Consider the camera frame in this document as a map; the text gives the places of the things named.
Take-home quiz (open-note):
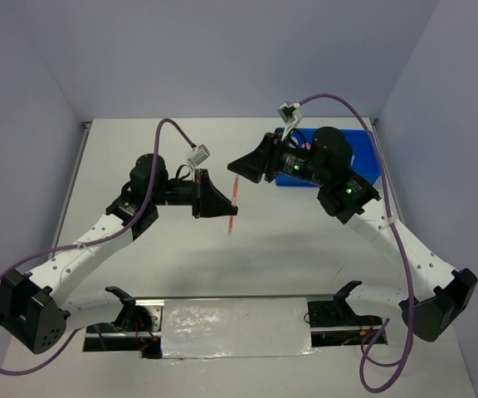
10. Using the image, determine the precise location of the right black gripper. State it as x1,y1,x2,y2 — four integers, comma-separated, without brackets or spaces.
227,128,328,186

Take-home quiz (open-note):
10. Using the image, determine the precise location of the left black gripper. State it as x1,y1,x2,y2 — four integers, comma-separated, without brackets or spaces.
150,169,237,219

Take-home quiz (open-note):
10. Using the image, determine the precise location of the orange clear pen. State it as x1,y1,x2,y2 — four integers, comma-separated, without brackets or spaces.
227,174,240,236

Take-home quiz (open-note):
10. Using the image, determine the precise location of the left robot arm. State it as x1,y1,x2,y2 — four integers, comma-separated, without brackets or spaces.
0,153,237,354

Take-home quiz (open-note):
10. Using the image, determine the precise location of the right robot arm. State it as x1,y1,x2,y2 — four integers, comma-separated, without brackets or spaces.
227,127,478,342

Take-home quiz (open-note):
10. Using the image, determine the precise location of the blue plastic bin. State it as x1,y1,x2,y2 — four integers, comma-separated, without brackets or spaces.
275,128,381,187

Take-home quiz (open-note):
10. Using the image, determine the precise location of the silver foil cover plate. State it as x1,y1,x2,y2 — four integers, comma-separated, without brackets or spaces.
161,298,313,359

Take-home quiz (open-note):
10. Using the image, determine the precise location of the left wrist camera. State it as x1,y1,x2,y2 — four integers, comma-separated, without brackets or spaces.
186,144,211,170

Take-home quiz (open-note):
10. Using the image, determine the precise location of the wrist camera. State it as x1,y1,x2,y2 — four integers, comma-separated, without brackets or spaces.
186,144,211,170
277,101,302,141

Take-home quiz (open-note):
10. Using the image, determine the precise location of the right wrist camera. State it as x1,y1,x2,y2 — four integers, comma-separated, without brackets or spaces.
277,101,302,141

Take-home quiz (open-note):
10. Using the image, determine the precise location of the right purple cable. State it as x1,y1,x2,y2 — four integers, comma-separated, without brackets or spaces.
295,93,416,393

